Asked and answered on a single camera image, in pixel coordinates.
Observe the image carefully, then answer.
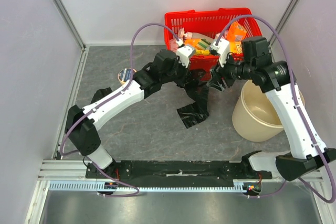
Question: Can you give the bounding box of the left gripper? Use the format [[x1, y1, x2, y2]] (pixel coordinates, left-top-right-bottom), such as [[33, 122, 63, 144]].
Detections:
[[161, 57, 192, 87]]

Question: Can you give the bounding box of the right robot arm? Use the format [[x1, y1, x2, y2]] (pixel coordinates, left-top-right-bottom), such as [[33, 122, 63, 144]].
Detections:
[[208, 36, 335, 181]]

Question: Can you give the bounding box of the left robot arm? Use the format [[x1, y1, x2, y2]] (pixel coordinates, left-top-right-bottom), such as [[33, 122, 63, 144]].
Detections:
[[65, 46, 195, 178]]

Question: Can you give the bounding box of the beige trash bin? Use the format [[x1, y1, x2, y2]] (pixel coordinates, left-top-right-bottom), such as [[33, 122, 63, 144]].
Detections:
[[232, 80, 301, 143]]

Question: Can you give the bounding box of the yellow snack bag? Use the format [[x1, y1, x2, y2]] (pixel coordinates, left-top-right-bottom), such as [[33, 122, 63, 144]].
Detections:
[[195, 49, 211, 57]]

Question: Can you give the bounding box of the pink pouch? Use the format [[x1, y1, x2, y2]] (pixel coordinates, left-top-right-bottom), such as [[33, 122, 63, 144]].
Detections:
[[170, 38, 179, 52]]

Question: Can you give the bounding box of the yellow snack box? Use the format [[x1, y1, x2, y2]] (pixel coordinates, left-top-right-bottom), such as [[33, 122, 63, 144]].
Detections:
[[229, 41, 243, 55]]

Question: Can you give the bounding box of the orange snack pack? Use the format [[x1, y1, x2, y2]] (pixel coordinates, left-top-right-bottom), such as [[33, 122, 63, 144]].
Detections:
[[184, 39, 200, 48]]

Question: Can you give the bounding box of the green yellow packet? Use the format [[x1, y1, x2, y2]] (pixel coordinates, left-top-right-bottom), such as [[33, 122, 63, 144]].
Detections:
[[195, 38, 212, 50]]

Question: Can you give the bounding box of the pink capped bottle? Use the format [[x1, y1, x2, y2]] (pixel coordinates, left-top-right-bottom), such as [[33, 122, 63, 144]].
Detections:
[[177, 28, 214, 43]]

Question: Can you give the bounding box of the pink small packet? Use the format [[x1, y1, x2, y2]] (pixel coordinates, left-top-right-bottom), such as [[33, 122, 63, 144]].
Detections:
[[214, 33, 225, 40]]

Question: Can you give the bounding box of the orange carton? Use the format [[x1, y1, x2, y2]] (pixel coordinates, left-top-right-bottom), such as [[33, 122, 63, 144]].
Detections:
[[225, 21, 247, 42]]

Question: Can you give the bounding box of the masking tape roll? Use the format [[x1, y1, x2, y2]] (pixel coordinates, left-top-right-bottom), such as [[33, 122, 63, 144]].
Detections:
[[117, 68, 136, 85]]

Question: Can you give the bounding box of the red plastic basket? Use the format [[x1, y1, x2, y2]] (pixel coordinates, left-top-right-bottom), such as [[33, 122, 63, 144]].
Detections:
[[164, 8, 251, 81]]

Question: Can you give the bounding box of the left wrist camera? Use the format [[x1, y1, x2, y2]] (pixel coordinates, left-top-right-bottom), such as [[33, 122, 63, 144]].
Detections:
[[176, 42, 196, 68]]

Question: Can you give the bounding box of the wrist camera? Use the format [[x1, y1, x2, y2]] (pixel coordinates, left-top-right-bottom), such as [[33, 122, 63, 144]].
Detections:
[[176, 42, 196, 68], [210, 38, 230, 68]]

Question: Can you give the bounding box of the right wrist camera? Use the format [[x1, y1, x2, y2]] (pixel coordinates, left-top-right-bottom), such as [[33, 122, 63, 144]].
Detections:
[[210, 38, 230, 68]]

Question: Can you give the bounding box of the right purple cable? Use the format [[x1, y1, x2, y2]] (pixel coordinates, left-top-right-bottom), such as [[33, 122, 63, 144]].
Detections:
[[215, 15, 336, 204]]

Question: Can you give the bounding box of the purple cable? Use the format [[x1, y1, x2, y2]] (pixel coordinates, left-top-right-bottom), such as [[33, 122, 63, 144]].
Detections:
[[215, 15, 336, 204], [60, 23, 184, 198]]

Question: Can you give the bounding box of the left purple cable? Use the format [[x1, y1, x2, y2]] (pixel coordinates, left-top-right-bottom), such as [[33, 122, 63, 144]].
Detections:
[[60, 23, 184, 198]]

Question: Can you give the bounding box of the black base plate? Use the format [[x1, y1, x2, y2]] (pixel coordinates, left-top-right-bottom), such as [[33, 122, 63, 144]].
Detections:
[[85, 159, 274, 188]]

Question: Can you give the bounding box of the slotted cable duct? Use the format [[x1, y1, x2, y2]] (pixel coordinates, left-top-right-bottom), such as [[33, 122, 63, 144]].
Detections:
[[49, 180, 261, 193]]

